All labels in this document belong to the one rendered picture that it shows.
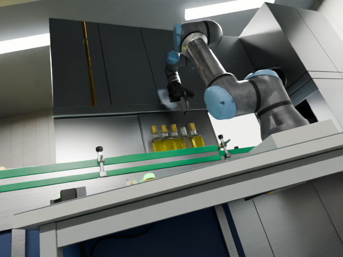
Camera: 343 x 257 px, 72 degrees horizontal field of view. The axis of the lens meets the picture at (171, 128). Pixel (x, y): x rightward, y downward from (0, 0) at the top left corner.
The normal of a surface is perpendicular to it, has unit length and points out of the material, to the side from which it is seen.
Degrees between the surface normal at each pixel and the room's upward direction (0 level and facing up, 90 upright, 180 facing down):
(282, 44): 90
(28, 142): 90
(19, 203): 90
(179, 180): 90
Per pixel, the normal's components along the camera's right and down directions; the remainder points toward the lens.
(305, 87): -0.91, 0.07
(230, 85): -0.05, -0.65
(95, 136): 0.33, -0.47
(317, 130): 0.00, -0.42
